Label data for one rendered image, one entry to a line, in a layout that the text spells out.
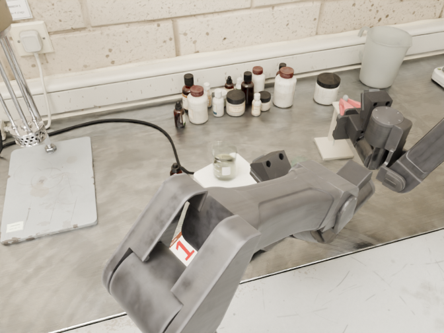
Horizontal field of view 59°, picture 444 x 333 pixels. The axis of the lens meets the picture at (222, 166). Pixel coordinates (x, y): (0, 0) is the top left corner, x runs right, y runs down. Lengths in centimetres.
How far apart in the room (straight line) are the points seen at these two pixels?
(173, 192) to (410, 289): 62
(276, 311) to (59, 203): 53
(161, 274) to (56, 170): 74
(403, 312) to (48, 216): 74
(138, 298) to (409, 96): 114
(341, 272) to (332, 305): 7
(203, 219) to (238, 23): 92
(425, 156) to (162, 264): 56
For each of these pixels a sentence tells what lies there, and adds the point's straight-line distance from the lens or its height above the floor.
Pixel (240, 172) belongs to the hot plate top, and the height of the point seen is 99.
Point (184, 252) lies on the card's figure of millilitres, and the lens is 81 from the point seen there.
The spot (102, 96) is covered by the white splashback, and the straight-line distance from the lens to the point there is 119.
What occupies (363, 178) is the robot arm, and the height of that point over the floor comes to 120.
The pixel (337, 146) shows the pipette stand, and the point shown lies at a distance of 107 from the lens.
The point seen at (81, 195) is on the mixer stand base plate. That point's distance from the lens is 96.
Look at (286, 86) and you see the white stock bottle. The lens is 114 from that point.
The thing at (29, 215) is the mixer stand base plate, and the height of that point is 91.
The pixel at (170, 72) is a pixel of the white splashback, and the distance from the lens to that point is 117.
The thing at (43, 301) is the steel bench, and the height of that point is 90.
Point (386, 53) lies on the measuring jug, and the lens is 127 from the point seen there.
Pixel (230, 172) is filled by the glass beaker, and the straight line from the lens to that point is 81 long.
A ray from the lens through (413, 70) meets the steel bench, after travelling 148.
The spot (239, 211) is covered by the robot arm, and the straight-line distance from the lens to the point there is 33.
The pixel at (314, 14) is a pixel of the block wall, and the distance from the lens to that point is 130.
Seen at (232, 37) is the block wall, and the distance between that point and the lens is 122.
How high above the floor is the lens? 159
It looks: 45 degrees down
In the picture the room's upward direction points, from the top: straight up
